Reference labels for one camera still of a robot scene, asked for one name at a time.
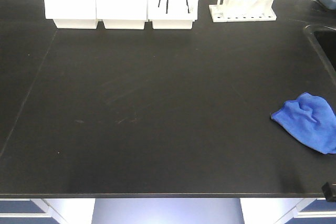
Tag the white storage bin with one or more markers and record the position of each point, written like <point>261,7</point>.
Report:
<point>122,14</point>
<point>177,18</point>
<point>72,14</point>

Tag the blue cabinet under table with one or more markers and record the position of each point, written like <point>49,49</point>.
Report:
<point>29,211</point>
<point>310,210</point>

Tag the right white storage bin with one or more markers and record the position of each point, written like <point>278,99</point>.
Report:
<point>177,18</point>

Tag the right blue cabinet under table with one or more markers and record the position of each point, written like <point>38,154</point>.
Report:
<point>310,210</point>

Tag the middle white storage bin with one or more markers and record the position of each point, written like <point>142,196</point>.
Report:
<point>122,14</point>

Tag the left blue cabinet under table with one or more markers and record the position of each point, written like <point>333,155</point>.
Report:
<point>29,211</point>

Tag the black lab sink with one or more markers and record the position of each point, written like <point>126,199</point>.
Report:
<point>322,39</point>

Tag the black clamp at table edge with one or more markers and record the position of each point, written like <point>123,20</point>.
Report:
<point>329,191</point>

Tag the blue microfiber cloth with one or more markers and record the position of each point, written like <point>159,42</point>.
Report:
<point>310,120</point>

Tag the left white storage bin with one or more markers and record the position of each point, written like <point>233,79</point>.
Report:
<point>72,14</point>

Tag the white test tube rack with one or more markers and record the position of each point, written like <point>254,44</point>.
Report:
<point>225,11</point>

